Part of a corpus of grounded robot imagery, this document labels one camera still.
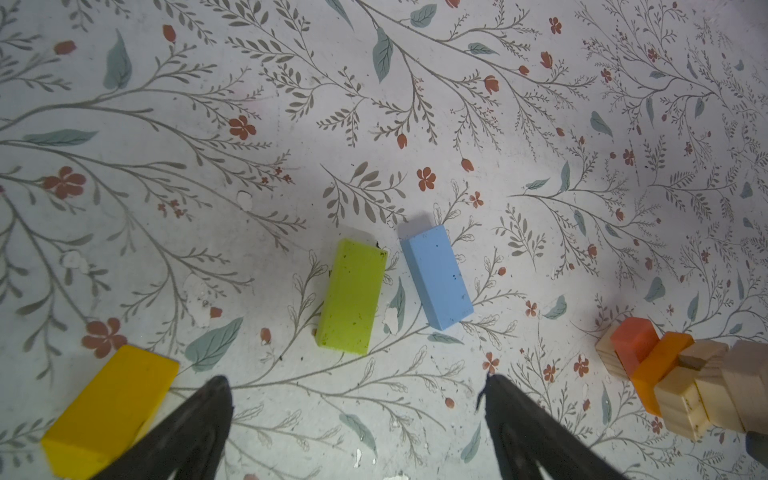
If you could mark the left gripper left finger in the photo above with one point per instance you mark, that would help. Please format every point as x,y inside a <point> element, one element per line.
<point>188,444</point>

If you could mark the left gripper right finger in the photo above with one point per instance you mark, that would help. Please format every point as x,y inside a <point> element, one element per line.
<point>529,443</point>

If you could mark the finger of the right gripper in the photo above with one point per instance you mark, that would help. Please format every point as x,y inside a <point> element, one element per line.
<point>756,445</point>

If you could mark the grooved natural block front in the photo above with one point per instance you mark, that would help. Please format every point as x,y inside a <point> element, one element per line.
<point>716,398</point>

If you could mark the long natural wood block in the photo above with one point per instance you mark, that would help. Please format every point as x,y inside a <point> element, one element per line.
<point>745,373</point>

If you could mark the small natural wood cube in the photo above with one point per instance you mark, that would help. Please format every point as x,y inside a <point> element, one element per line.
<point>607,354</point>

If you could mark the orange wood block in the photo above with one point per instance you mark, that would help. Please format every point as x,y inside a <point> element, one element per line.
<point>662,359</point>

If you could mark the red wood block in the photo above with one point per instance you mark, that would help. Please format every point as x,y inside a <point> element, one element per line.
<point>632,341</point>

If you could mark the green wood block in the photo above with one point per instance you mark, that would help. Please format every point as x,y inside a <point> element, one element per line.
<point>352,297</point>

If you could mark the grooved natural wood block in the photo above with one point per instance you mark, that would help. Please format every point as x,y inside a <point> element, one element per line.
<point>681,405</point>

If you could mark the yellow wood block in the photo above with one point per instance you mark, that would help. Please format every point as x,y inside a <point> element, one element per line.
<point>110,415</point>

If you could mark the blue wood block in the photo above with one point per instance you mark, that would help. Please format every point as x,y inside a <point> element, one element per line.
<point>437,278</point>

